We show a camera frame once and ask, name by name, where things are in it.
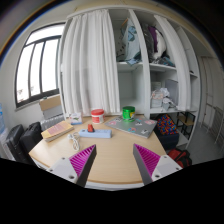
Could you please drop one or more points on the colourful patterned bag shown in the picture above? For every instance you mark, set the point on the colourful patterned bag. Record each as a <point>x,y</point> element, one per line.
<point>166,131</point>

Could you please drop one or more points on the white curtain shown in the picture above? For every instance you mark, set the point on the white curtain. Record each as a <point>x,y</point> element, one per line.
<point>89,69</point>

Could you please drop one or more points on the black suitcase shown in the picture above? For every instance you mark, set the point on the black suitcase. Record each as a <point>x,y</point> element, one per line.
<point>21,141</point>

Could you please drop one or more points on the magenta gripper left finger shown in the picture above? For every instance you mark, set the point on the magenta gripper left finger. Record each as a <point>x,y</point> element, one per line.
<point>76,168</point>

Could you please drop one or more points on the grey laptop with stickers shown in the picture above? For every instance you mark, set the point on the grey laptop with stickers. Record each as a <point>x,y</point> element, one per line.
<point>138,126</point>

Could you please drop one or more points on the green canister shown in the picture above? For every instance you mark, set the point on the green canister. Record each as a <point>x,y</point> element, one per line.
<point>128,113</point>

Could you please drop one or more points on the white jar red lid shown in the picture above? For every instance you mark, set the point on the white jar red lid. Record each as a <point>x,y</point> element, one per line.
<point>97,116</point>

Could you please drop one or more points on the red charger plug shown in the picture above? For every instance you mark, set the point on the red charger plug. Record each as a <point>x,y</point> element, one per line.
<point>90,128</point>

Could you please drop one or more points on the small blue white box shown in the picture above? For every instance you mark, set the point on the small blue white box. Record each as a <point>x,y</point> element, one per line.
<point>75,118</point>

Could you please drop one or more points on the light blue power strip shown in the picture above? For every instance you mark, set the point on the light blue power strip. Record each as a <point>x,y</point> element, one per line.
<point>100,133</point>

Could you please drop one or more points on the black wooden stool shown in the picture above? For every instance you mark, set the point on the black wooden stool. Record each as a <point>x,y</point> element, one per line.
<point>185,121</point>

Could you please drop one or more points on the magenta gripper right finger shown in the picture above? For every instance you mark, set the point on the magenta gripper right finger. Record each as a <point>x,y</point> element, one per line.
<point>152,166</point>

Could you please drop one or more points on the folded items on shelf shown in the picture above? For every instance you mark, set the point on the folded items on shelf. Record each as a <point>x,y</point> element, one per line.
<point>164,97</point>

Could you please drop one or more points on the white wardrobe shelving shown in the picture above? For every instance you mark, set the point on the white wardrobe shelving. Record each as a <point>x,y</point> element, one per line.
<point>135,80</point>

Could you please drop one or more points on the black framed window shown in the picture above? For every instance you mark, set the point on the black framed window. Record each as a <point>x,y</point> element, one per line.
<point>36,76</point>

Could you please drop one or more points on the hanging clothes pile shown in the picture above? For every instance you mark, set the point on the hanging clothes pile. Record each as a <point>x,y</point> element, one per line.
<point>132,43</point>

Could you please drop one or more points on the red black backpack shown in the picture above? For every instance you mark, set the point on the red black backpack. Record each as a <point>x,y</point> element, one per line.
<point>181,157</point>

